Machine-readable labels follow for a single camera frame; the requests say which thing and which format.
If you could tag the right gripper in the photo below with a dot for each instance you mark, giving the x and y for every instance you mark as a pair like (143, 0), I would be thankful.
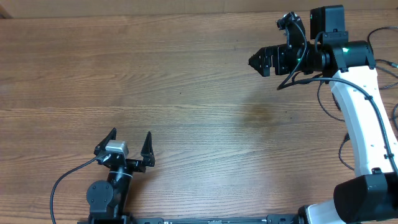
(278, 54)

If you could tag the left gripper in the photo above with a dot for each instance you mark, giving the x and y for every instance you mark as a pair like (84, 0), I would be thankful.
(145, 152)

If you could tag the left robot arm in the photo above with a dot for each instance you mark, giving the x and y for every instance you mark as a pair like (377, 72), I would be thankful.
(107, 198)

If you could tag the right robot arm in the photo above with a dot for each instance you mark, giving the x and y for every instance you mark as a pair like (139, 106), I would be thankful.
(326, 55)

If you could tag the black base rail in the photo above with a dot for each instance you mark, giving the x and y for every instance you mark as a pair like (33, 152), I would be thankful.
(214, 221)

